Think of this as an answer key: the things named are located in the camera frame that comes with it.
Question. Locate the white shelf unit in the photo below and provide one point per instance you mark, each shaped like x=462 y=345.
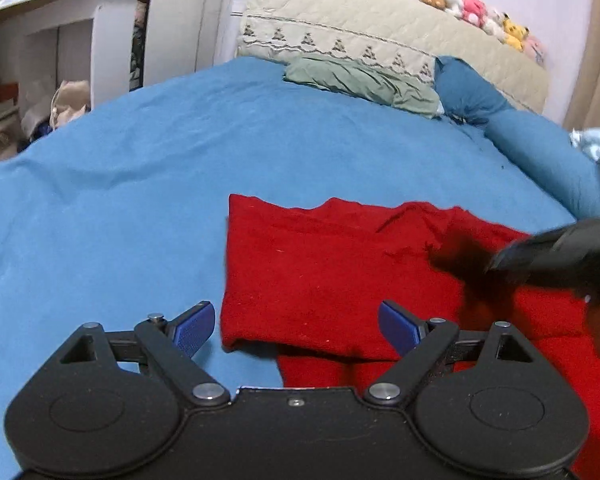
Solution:
x=40 y=45

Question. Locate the green pillow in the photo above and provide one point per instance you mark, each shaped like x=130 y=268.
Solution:
x=365 y=80

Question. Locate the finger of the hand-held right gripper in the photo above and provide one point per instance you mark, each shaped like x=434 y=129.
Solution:
x=555 y=249

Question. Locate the beige curtain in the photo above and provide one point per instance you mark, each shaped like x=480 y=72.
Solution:
x=597 y=55

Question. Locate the blue bed sheet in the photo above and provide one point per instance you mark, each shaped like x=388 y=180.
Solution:
x=130 y=185

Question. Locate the beige quilted headboard cover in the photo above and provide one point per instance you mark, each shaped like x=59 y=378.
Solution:
x=380 y=25

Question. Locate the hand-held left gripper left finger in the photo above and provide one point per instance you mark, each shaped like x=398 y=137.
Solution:
x=196 y=329

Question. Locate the row of plush toys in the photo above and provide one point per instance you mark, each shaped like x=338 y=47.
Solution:
x=485 y=12

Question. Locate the red knit garment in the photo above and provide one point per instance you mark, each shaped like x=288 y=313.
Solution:
x=330 y=280

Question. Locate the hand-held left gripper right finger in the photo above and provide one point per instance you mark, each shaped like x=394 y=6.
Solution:
x=396 y=324

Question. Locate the light blue cloth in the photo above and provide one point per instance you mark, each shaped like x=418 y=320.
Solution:
x=597 y=141

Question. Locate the white wardrobe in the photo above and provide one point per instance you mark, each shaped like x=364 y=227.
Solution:
x=182 y=15

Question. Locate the beige cloth bag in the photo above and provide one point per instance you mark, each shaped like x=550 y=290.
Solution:
x=71 y=102

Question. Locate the long blue bolster pillow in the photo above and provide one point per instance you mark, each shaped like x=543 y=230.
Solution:
x=545 y=155

